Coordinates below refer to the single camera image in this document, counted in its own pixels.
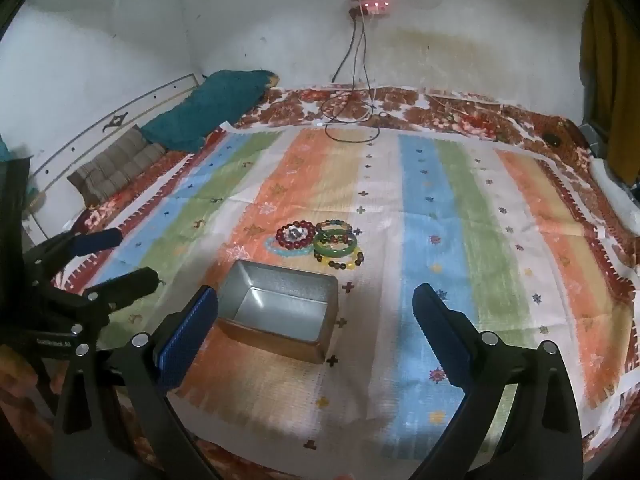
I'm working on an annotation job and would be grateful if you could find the yellow black bead bracelet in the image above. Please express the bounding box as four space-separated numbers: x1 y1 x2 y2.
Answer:
313 246 366 271

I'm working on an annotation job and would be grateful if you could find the dark red bead bracelet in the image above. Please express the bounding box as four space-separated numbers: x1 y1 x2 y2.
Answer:
274 219 316 250

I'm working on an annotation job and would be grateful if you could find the green jade bangle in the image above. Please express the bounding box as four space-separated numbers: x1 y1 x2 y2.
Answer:
312 229 358 258

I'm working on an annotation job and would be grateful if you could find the brown striped pillow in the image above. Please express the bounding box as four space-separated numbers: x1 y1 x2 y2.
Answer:
67 126 166 207

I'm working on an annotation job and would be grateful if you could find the open metal tin box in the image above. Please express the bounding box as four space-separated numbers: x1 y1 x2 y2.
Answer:
216 260 338 364

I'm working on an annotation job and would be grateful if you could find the striped colourful blanket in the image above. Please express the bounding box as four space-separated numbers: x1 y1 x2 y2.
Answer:
60 127 639 461

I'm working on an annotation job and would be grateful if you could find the teal folded blanket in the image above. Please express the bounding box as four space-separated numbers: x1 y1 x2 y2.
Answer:
140 70 279 153

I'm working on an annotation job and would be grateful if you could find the yellow curtain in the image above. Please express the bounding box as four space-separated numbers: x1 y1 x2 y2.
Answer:
580 0 639 185

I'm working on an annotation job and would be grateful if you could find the black charging cable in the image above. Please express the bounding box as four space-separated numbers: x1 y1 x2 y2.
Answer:
323 8 381 144

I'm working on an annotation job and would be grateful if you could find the wall power strip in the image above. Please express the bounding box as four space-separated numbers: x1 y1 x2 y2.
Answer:
349 0 390 16

